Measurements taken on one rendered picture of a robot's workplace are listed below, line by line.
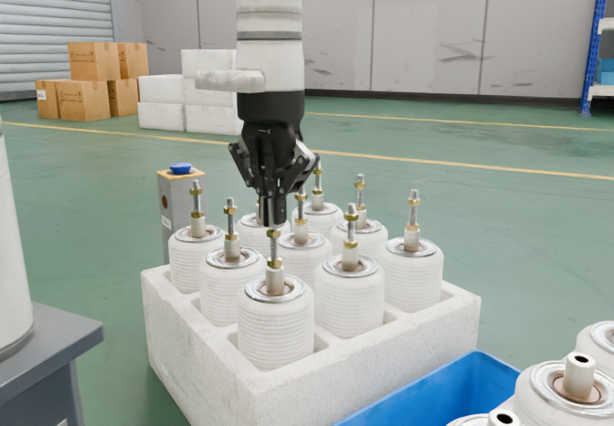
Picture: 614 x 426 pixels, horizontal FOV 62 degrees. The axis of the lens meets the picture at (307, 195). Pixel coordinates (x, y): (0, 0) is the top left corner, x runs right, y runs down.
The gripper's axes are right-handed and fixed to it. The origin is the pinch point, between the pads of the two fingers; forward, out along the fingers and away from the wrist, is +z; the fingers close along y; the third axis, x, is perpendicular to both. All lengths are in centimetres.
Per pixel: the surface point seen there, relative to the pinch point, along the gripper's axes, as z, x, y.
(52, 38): -32, -227, 579
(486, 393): 29.0, -23.5, -19.1
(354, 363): 18.8, -4.5, -9.1
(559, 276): 35, -87, -12
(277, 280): 8.4, 0.4, -1.0
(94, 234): 35, -26, 103
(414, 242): 8.8, -22.5, -6.7
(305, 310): 11.5, -0.5, -4.8
